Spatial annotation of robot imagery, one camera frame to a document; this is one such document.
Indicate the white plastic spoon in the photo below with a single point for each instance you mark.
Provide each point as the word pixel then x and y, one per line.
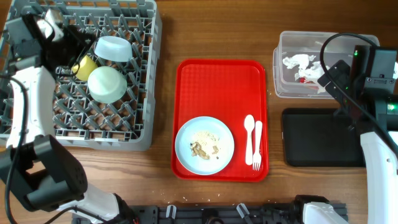
pixel 249 125

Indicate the black tray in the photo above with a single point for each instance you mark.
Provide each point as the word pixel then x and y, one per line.
pixel 317 137

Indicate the white napkin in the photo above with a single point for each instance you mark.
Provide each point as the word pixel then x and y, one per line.
pixel 307 68

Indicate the yellow plastic cup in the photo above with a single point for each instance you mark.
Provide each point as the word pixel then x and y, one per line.
pixel 83 70

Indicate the red snack wrapper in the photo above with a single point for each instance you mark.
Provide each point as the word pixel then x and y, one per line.
pixel 304 80

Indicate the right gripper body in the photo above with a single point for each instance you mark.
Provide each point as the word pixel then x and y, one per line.
pixel 341 68

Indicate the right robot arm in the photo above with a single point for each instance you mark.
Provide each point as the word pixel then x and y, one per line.
pixel 377 130

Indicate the white plastic fork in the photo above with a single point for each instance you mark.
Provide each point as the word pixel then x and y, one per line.
pixel 257 155

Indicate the light blue plate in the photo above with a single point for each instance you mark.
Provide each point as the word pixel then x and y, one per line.
pixel 196 165

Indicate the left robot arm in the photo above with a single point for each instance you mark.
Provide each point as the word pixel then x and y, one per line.
pixel 39 171

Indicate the grey dishwasher rack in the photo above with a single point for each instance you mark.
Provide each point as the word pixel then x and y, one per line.
pixel 76 119

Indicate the light blue bowl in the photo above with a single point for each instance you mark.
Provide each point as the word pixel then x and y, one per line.
pixel 114 49

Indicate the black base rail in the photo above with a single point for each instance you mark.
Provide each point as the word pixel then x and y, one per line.
pixel 267 213

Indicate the red plastic tray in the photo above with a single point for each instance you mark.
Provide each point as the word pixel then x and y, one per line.
pixel 216 96

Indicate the food scraps on plate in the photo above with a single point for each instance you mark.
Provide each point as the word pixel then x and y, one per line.
pixel 205 145

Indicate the clear plastic bin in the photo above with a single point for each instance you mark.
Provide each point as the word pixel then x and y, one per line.
pixel 300 42

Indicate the green bowl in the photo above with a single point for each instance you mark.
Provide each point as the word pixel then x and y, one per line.
pixel 106 84

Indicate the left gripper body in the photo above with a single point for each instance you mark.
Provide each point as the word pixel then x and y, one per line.
pixel 71 46

